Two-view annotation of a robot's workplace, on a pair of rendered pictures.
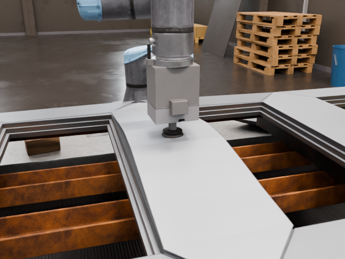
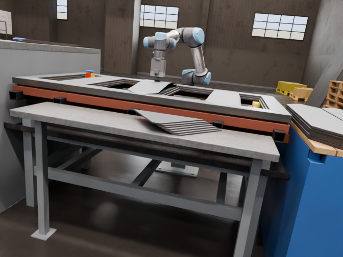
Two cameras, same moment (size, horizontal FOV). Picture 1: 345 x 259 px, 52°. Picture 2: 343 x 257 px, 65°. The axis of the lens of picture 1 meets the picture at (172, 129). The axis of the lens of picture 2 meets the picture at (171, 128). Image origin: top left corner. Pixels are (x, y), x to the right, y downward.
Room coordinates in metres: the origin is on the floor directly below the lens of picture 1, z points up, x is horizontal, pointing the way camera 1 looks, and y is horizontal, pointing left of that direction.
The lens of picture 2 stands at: (-0.86, -0.94, 1.07)
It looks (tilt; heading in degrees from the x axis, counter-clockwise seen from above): 15 degrees down; 28
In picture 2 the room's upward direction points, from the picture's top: 6 degrees clockwise
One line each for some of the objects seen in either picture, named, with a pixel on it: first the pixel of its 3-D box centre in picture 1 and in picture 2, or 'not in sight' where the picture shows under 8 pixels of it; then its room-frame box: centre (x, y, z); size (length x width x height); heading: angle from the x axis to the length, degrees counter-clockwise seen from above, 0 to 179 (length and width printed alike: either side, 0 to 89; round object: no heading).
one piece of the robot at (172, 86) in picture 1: (172, 89); (157, 67); (0.64, 0.00, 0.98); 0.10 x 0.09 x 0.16; 17
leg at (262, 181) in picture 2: not in sight; (254, 204); (0.52, -0.77, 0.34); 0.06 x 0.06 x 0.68; 16
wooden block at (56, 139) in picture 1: (42, 142); not in sight; (1.05, 0.42, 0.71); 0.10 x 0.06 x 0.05; 118
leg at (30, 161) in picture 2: not in sight; (31, 157); (0.14, 0.59, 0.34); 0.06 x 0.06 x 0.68; 16
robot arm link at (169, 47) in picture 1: (171, 44); (158, 54); (0.65, 0.00, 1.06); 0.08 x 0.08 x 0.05
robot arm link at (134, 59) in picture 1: (140, 63); (189, 76); (1.39, 0.12, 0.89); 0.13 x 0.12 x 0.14; 90
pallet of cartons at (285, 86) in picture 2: not in sight; (291, 88); (11.27, 0.09, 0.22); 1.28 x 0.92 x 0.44; 18
